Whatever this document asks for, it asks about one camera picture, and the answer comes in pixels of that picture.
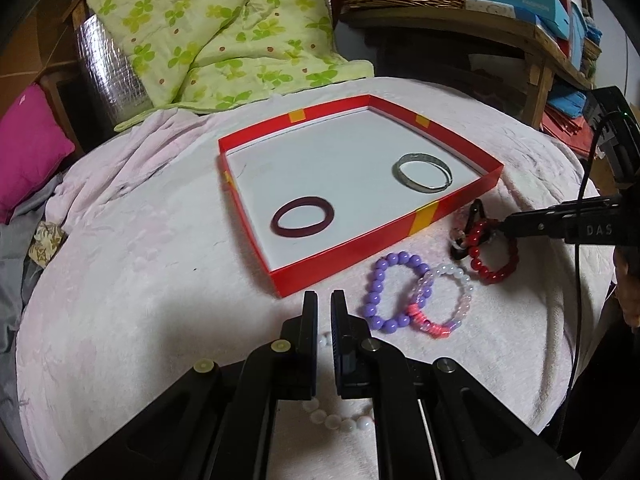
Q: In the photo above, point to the green clover print quilt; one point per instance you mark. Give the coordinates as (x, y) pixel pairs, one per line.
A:
(215, 55)

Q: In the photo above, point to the magenta pillow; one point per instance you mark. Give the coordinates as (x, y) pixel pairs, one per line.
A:
(32, 147)

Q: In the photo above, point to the person's right hand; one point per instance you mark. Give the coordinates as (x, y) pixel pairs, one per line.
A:
(627, 290)

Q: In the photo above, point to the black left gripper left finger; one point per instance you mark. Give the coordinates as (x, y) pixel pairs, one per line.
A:
(286, 369)

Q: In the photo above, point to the wooden shelf rack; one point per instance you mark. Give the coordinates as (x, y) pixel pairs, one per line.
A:
(544, 59)

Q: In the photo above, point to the beige floral fabric pouch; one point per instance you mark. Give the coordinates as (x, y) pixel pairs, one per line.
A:
(46, 242)

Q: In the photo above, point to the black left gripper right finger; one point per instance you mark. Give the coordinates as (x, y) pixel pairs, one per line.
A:
(365, 366)

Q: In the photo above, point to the pale pink fleece blanket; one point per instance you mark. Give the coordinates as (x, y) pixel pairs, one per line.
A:
(164, 275)

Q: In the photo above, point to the blue cardboard box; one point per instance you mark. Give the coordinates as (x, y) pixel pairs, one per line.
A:
(520, 2)

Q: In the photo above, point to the silver metal bangle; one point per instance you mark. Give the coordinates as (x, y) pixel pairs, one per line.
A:
(423, 173)

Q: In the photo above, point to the red shallow box lid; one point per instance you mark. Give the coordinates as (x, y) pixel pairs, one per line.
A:
(314, 187)

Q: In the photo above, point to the grey cloth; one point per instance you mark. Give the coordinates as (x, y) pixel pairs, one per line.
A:
(18, 278)

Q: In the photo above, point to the silver foil insulation mat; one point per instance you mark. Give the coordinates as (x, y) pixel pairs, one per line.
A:
(114, 85)

